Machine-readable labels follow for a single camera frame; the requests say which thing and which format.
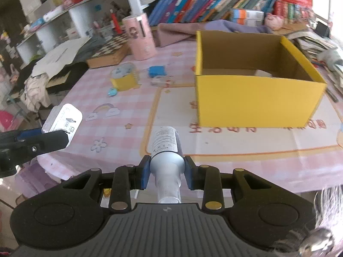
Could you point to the pink checkered tablecloth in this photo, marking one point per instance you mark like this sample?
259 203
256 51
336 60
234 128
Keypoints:
107 128

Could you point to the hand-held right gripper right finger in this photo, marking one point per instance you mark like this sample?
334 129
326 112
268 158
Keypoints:
189 174

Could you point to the small teal round item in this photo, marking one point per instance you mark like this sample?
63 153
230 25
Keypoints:
112 92

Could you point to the group of acrylic figure stands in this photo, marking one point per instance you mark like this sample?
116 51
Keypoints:
304 12

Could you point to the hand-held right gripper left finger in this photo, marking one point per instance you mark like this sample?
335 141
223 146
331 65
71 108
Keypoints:
146 172

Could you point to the black cloth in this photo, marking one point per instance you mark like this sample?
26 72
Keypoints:
67 72

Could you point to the brown cardboard sheet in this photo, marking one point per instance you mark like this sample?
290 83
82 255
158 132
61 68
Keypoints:
294 26

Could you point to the pile of light clothes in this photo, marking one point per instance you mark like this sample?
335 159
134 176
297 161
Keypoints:
34 88

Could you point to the red slim bottle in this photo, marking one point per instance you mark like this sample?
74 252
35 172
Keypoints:
115 22

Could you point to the white flat case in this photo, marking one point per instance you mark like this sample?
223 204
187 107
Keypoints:
52 14

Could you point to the grey white crumpled bag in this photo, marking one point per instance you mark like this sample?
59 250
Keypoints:
331 56

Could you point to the grey cloth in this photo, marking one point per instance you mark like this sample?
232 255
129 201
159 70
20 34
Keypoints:
88 45

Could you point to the small white charger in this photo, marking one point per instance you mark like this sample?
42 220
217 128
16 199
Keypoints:
64 120

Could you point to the white side shelf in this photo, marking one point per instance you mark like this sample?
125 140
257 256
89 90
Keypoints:
77 16

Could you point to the pink pig plush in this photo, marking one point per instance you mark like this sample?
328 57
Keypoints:
273 21

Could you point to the purple cloth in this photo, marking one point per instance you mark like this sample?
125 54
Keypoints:
187 29

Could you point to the grey utility knife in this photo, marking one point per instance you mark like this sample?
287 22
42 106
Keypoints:
331 95

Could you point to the yellow tape roll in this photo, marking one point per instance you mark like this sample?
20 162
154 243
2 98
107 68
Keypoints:
123 81

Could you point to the yellow cardboard box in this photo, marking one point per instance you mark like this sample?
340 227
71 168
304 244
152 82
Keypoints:
254 101

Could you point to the white paper sheet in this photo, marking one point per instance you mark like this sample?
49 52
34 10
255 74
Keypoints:
61 55

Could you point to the clear pen cup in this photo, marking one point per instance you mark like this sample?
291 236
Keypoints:
101 29

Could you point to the black phone stand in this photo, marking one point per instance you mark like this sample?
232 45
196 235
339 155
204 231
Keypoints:
322 29

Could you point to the pile of worn booklets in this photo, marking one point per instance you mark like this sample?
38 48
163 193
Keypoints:
310 42

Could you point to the small white red box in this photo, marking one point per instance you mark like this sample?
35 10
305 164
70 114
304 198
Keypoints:
160 81

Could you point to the pink cylinder container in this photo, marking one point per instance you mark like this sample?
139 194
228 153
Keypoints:
139 37

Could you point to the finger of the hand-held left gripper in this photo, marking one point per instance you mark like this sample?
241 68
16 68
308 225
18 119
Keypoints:
26 134
45 140

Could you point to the small red standing book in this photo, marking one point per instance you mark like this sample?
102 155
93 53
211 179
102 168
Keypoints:
278 9

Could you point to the blue plastic packet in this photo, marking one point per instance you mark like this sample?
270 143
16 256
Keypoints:
156 71

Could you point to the row of colourful books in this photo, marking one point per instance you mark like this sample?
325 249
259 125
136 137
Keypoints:
201 2

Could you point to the white spray bottle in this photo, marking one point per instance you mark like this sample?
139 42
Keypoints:
166 163

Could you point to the small green standing book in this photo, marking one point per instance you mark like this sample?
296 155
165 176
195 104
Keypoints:
291 11

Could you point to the wooden chess box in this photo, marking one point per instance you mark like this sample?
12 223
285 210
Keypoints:
107 55

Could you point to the red green standing book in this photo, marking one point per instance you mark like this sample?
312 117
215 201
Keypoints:
284 10

